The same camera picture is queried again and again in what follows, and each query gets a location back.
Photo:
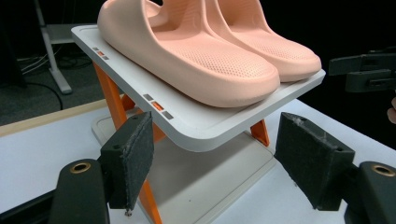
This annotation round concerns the pink foam slipper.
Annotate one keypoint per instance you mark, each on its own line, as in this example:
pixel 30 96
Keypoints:
pixel 186 71
pixel 280 53

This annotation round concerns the grey orange shoe rack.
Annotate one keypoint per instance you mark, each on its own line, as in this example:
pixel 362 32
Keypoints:
pixel 193 124

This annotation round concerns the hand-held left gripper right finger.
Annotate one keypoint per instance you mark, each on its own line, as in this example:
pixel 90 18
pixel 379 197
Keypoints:
pixel 314 165

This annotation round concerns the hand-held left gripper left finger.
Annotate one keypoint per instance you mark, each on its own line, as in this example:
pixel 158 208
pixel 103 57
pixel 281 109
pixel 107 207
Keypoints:
pixel 130 161

